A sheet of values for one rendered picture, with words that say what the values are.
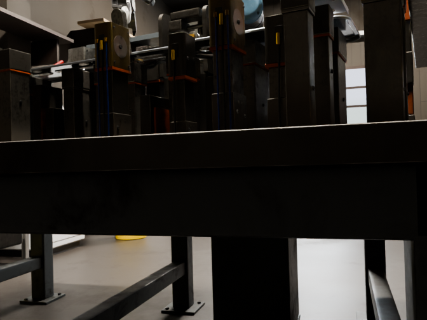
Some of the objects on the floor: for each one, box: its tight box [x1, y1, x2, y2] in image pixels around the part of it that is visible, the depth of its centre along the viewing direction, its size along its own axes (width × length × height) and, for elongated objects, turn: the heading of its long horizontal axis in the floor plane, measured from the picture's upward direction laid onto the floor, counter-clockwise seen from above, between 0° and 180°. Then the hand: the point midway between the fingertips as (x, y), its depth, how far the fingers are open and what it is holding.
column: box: [211, 237, 301, 320], centre depth 185 cm, size 31×31×66 cm
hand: (132, 31), depth 179 cm, fingers open, 14 cm apart
